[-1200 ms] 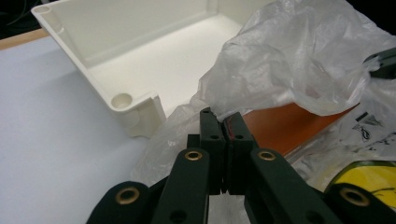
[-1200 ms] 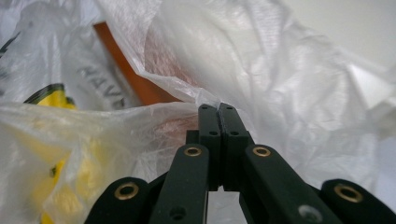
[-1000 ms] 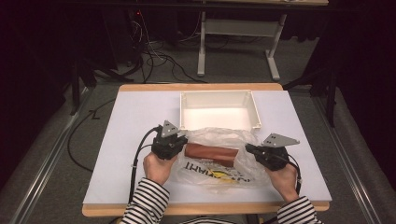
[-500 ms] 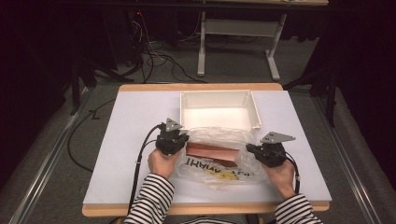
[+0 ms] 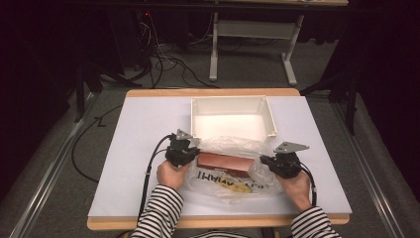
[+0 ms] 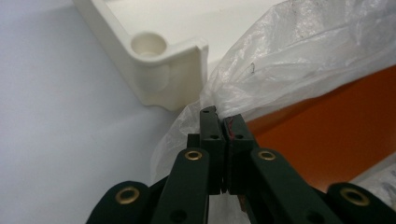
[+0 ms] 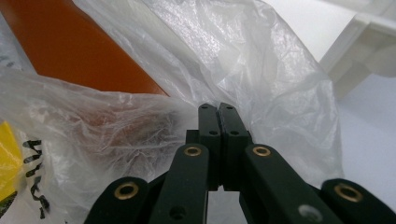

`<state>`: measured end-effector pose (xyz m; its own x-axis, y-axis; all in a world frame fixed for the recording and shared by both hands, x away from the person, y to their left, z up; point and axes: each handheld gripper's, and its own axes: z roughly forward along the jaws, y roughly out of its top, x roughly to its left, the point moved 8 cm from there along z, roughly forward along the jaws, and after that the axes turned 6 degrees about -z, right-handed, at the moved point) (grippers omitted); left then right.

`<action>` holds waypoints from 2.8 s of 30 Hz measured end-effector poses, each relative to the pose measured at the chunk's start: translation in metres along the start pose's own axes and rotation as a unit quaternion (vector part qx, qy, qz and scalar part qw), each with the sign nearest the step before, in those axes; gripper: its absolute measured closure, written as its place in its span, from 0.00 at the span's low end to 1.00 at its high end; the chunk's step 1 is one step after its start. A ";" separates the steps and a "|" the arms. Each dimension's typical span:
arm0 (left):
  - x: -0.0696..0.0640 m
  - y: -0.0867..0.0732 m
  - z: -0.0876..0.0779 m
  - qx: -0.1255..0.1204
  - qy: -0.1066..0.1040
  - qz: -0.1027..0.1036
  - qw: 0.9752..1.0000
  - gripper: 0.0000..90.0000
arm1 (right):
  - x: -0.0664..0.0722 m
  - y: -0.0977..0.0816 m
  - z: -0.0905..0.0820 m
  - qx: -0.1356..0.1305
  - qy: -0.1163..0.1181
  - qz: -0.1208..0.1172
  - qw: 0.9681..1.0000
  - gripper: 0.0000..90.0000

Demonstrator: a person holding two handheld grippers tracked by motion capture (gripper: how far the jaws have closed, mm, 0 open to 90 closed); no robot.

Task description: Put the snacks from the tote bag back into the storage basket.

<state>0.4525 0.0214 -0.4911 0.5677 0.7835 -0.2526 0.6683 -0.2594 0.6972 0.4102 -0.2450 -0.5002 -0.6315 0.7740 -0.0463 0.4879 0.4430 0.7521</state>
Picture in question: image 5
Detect tangle of floor cables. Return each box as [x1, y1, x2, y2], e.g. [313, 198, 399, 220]
[132, 11, 221, 89]

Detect left hand-held gripper black cable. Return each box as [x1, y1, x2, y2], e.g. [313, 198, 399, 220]
[138, 133, 174, 223]

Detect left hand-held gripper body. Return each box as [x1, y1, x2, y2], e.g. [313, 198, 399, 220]
[164, 128, 193, 168]

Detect person's left hand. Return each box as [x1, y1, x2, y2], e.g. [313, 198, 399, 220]
[156, 161, 191, 192]

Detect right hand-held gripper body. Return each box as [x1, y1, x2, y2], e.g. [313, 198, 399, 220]
[270, 141, 310, 179]

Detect brown cardboard box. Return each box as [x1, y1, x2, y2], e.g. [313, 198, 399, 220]
[196, 152, 256, 179]

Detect person's striped shirt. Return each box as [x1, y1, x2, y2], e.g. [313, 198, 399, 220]
[192, 231, 254, 238]

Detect black metal stand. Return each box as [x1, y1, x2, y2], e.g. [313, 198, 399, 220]
[73, 62, 143, 124]
[299, 70, 360, 135]

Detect hand-held gripper black cable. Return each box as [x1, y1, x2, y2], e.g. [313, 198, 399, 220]
[138, 133, 174, 223]
[298, 163, 318, 207]

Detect clear plastic bag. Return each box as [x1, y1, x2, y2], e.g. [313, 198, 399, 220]
[184, 135, 285, 201]

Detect white table sheet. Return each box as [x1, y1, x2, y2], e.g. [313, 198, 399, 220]
[88, 95, 353, 218]

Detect metal floor rail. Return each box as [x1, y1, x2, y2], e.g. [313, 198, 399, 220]
[9, 93, 96, 238]
[331, 102, 411, 238]

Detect black floor cable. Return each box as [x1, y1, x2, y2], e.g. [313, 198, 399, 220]
[70, 104, 123, 183]

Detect wooden table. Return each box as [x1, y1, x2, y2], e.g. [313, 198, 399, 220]
[86, 87, 351, 232]

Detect right hand-held gripper black cable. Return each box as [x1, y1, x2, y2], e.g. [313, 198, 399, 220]
[298, 163, 318, 207]

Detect white desk frame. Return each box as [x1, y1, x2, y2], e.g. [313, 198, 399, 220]
[208, 0, 350, 87]

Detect white plastic bin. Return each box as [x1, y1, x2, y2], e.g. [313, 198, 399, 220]
[190, 95, 278, 144]

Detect yellow banana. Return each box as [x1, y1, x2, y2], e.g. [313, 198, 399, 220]
[214, 179, 253, 194]

